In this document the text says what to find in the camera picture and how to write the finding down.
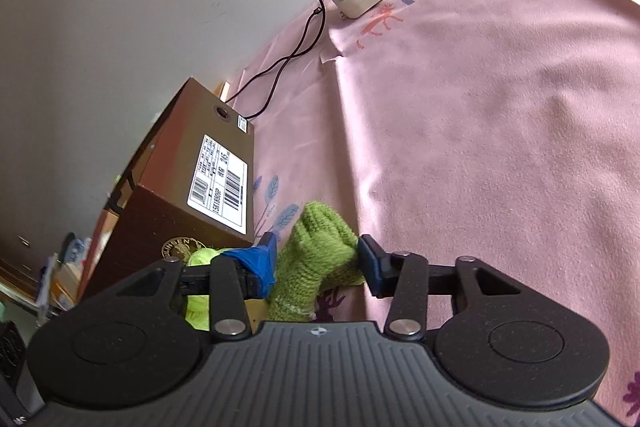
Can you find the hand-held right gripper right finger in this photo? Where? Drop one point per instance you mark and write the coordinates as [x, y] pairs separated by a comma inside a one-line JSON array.
[[369, 264]]

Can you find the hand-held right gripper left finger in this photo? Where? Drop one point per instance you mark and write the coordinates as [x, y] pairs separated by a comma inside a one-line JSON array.
[[267, 259]]

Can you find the green knitted sock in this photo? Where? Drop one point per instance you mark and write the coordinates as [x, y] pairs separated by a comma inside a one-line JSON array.
[[312, 257]]

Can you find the brown cardboard box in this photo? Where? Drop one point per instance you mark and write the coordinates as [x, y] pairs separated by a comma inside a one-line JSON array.
[[165, 217]]

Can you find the lime and yellow plush toy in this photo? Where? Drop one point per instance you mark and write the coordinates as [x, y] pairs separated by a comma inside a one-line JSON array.
[[200, 312]]

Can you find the pink bedsheet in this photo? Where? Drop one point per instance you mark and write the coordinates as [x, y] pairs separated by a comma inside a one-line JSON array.
[[475, 132]]

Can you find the blue white packet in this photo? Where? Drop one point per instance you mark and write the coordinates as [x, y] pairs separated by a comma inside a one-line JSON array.
[[75, 252]]

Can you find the black device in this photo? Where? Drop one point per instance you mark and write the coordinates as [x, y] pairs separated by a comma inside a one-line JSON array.
[[12, 372]]

